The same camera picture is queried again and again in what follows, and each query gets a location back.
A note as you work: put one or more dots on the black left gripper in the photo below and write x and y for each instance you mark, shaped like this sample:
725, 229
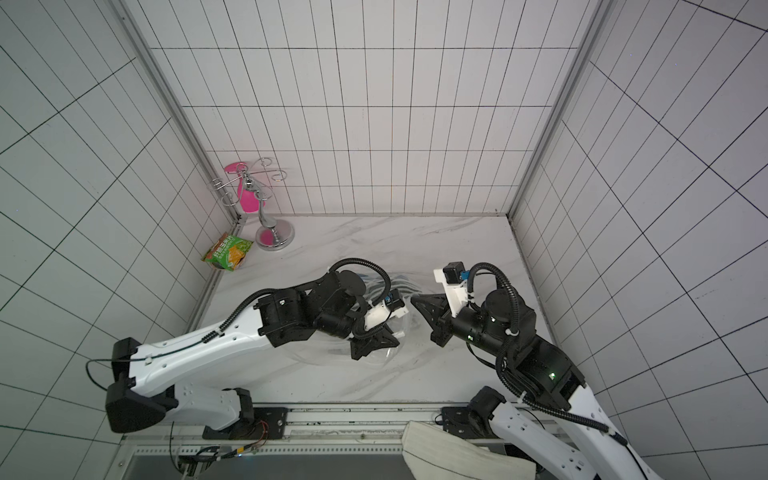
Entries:
371, 342

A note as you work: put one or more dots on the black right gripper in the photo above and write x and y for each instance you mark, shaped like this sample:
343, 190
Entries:
445, 324

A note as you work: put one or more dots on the green white striped towel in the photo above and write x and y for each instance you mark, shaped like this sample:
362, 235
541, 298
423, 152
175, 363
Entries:
375, 285

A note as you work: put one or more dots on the clear plastic vacuum bag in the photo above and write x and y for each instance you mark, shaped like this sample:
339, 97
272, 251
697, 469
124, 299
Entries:
322, 349

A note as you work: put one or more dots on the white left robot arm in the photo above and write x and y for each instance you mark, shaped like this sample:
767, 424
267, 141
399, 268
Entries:
152, 383

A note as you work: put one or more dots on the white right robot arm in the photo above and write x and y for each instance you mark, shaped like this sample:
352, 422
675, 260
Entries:
549, 411

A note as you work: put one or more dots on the white striped cloth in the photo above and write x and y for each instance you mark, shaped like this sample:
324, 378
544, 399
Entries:
433, 454

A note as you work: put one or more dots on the chrome cup holder stand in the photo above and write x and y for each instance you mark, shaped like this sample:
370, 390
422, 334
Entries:
273, 234

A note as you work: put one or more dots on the green snack packet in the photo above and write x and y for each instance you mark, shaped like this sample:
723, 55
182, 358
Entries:
228, 252

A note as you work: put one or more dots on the pink plastic scoop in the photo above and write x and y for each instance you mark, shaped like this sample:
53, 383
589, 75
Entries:
247, 190

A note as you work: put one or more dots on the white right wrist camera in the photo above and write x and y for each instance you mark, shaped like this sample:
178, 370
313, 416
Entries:
454, 279

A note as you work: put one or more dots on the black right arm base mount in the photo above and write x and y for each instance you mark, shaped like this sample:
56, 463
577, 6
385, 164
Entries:
472, 421

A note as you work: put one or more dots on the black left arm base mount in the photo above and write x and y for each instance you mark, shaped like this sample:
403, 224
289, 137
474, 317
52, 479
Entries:
253, 423

